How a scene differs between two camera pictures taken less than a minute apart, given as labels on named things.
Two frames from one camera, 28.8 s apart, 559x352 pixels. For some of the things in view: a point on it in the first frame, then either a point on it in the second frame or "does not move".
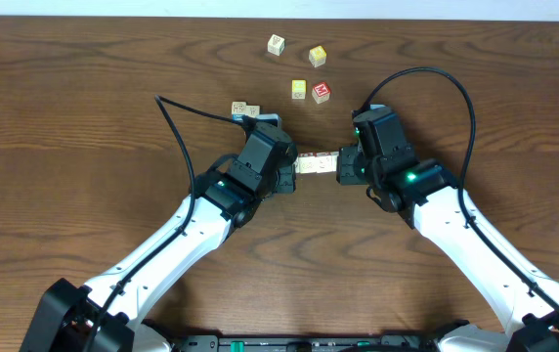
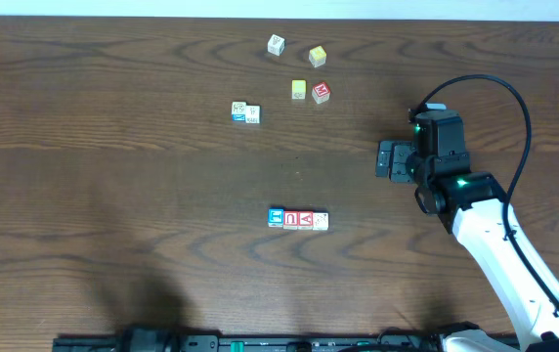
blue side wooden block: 238,110 does not move
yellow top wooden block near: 298,89 does not move
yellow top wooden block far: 318,56 does not move
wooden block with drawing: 330,161 -> 321,220
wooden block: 308,164 -> 290,220
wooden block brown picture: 301,164 -> 276,217
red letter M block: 321,92 does not move
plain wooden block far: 276,45 does not move
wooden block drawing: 322,163 -> 305,219
